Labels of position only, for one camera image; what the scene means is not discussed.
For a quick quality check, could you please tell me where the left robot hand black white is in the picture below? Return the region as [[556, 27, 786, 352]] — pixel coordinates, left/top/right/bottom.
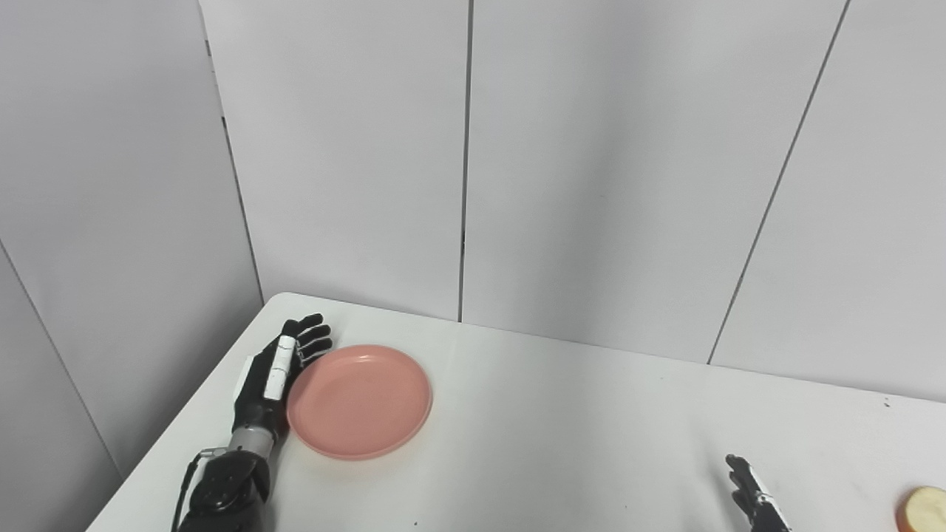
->
[[231, 313, 334, 435]]

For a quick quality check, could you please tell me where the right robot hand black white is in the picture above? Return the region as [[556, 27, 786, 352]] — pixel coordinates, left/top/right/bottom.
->
[[725, 454, 792, 532]]

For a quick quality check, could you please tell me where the pink round plate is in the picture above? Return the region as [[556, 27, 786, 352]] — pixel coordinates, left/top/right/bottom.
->
[[286, 344, 434, 462]]

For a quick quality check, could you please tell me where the slice of white bread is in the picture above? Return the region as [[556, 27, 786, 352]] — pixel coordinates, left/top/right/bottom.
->
[[896, 485, 946, 532]]

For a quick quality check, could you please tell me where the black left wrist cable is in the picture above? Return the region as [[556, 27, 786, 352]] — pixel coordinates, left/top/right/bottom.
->
[[171, 448, 228, 532]]

